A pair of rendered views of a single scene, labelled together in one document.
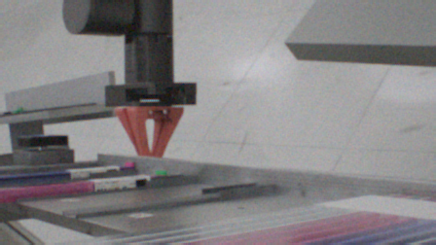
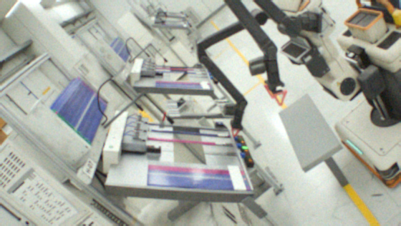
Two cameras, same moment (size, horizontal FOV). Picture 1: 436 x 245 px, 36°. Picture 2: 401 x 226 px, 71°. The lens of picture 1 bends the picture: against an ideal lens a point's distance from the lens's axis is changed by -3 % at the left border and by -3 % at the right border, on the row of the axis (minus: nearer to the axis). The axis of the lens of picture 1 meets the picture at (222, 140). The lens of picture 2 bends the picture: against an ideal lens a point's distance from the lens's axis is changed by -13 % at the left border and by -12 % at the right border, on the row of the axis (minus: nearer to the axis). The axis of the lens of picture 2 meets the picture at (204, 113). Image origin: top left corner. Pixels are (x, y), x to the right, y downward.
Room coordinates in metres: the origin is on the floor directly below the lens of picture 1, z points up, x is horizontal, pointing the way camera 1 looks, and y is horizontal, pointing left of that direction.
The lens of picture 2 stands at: (-0.75, -1.02, 1.72)
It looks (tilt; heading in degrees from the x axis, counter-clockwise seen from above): 22 degrees down; 38
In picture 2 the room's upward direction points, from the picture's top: 43 degrees counter-clockwise
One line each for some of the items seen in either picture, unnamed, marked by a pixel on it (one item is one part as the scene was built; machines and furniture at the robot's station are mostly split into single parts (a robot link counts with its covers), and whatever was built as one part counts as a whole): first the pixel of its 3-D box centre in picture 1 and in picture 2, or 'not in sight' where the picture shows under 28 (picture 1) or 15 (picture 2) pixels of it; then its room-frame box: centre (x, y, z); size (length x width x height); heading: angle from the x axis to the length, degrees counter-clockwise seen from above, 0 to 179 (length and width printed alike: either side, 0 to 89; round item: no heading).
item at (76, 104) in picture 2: not in sight; (76, 112); (0.30, 0.47, 1.52); 0.51 x 0.13 x 0.27; 27
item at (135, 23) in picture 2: not in sight; (156, 36); (4.66, 2.79, 0.95); 1.36 x 0.82 x 1.90; 117
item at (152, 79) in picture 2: not in sight; (178, 110); (1.59, 1.04, 0.65); 1.01 x 0.73 x 1.29; 117
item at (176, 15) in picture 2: not in sight; (159, 24); (5.97, 3.43, 0.95); 1.36 x 0.82 x 1.90; 117
